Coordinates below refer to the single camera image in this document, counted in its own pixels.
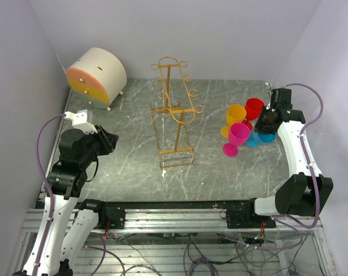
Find red wine glass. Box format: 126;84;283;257
242;98;264;130

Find blue wine glass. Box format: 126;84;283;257
245;131;277;147

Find round white mini drawer cabinet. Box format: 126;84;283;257
66;47;127;110

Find aluminium mounting rail frame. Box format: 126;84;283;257
7;201;335;276

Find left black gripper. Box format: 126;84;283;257
79;123;118;167

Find pink wine glass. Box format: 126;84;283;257
223;122;250;157

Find loose cables under frame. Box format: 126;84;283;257
84;229;307;276

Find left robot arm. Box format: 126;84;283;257
15;125;119;275

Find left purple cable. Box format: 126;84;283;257
33;113;67;271

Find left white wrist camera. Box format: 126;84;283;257
64;109;98;135

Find yellow wine glass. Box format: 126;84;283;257
221;104;246;138

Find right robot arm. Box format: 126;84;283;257
243;86;334;228

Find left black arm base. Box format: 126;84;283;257
77;199;126;229

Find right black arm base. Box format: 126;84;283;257
219;198;276;229

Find gold wire wine glass rack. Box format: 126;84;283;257
150;56;204;169

